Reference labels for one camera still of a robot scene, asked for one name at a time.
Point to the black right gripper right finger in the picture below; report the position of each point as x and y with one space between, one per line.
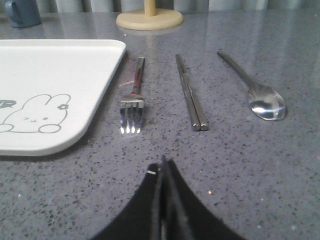
184 216

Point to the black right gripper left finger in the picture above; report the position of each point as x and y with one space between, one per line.
141 217

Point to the silver metal chopstick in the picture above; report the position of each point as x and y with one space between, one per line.
195 123
200 113

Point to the silver metal fork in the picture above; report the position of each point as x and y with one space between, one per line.
132 105

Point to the silver metal spoon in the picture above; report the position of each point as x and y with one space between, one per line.
263 100

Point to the cream rabbit serving tray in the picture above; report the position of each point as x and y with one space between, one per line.
50 90

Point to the wooden mug tree stand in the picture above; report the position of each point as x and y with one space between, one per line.
150 18

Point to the grey pleated curtain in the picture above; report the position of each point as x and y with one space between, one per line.
183 6

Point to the blue enamel mug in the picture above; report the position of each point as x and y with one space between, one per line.
22 13

